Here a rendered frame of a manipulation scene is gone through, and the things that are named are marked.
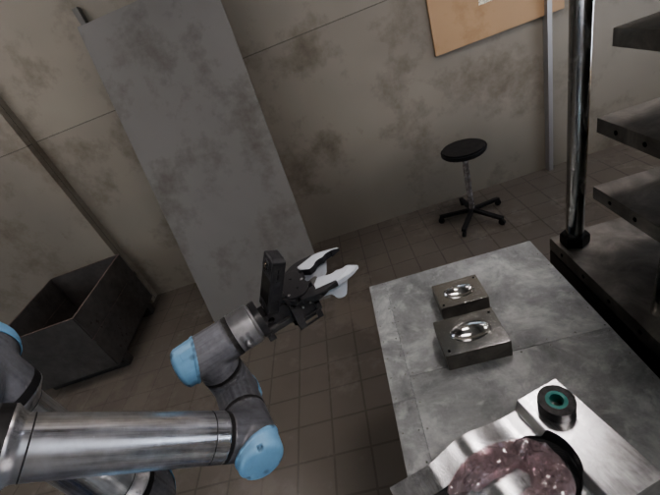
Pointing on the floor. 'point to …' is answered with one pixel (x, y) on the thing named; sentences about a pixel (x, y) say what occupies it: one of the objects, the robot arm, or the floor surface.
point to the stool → (465, 148)
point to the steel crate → (82, 322)
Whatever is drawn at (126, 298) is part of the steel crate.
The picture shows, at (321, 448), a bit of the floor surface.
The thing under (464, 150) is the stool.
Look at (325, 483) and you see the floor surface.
